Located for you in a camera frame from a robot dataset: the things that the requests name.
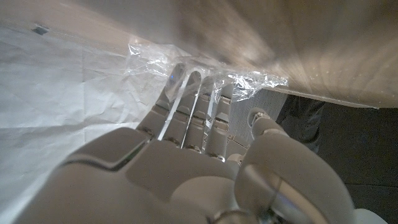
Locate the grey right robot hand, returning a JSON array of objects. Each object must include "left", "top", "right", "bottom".
[{"left": 12, "top": 63, "right": 357, "bottom": 224}]

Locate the clear plastic wrap sheet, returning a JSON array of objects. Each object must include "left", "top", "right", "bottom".
[{"left": 124, "top": 42, "right": 289, "bottom": 103}]

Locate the grey perforated panel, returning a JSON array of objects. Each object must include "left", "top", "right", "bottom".
[{"left": 229, "top": 88, "right": 289, "bottom": 144}]

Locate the white crumpled backdrop sheet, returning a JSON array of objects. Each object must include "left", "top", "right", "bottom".
[{"left": 0, "top": 24, "right": 175, "bottom": 224}]

